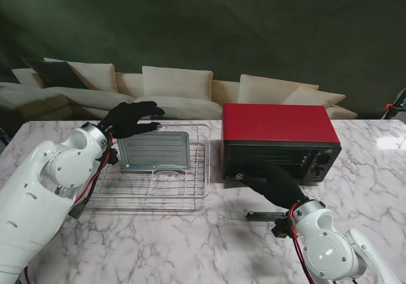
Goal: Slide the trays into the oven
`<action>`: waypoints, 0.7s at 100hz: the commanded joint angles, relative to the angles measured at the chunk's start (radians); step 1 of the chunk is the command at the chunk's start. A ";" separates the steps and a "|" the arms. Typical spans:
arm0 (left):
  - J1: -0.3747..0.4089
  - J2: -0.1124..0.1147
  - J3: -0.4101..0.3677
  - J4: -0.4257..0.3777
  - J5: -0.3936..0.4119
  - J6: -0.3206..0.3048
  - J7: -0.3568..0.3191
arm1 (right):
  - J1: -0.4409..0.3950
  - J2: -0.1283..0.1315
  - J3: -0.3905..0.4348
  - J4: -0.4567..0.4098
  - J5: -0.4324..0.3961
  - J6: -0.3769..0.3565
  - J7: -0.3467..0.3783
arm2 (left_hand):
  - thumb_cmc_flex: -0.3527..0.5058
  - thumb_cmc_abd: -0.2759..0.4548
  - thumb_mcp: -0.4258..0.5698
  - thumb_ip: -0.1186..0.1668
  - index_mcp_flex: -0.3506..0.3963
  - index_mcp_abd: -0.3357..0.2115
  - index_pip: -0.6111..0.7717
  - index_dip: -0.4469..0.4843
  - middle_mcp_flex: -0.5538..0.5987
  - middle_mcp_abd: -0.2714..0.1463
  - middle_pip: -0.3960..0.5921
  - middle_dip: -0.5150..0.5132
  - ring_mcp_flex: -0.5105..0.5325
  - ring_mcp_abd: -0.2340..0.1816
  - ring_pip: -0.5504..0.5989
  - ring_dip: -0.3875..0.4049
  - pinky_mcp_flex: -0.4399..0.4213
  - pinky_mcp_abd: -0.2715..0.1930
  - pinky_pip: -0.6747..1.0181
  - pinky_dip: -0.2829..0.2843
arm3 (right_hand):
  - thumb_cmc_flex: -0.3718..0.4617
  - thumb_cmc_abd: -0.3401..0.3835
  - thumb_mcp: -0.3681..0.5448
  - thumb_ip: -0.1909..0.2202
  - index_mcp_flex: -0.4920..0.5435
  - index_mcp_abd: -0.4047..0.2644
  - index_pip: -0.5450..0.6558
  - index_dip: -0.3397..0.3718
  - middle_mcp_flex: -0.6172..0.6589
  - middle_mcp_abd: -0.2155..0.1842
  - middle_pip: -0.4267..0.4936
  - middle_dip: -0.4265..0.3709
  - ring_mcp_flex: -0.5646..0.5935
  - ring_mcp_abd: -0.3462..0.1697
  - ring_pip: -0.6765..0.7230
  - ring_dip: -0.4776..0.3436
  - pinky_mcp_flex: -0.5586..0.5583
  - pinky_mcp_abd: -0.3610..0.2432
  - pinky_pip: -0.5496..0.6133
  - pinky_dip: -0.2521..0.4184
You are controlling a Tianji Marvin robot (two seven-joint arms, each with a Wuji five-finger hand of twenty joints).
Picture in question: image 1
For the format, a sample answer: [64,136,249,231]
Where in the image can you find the glass oven door black handle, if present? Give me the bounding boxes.
[223,177,310,226]

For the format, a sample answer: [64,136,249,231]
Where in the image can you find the dark grey sofa cushion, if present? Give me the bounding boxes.
[20,56,91,90]

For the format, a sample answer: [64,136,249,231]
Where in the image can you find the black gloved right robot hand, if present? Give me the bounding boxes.
[235,164,308,209]

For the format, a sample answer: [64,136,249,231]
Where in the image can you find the white wire dish rack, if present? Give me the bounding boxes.
[95,124,211,210]

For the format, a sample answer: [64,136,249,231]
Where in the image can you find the red black arm cables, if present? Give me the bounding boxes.
[287,203,318,280]
[68,133,117,218]

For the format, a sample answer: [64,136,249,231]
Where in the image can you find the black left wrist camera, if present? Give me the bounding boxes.
[106,147,120,166]

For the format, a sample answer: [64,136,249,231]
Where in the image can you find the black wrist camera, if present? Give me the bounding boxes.
[106,147,120,166]
[272,217,294,239]

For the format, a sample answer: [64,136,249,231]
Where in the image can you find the beige sofa cushion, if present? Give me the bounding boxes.
[281,85,346,106]
[11,68,44,88]
[237,74,320,105]
[141,65,214,101]
[44,57,115,93]

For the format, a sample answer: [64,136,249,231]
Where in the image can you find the red black right arm cables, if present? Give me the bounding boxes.
[287,203,318,280]

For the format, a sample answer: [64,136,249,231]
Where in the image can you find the black tripod with orange clamp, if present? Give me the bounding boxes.
[379,88,406,120]

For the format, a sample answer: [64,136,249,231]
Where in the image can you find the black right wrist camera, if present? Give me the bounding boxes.
[272,217,294,239]

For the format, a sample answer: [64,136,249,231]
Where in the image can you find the red black left arm cables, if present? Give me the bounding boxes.
[68,133,117,218]

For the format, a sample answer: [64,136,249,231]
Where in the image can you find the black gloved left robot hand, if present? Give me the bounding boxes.
[97,101,166,139]

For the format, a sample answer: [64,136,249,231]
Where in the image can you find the beige sectional sofa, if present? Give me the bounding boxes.
[0,57,359,122]

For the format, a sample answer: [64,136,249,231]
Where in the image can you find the ribbed metal baking tray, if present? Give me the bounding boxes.
[117,131,190,172]

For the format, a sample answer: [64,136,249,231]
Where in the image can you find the red and black toaster oven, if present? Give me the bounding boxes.
[221,103,343,190]

